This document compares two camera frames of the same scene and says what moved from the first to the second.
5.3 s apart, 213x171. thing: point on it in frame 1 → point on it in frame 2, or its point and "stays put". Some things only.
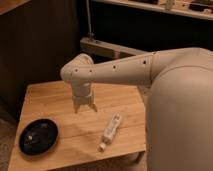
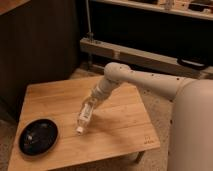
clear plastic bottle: [116, 118] → [85, 114]
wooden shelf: [202, 9] stays put
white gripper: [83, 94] → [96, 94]
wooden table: [81, 133] stays put
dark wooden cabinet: [37, 38] stays put
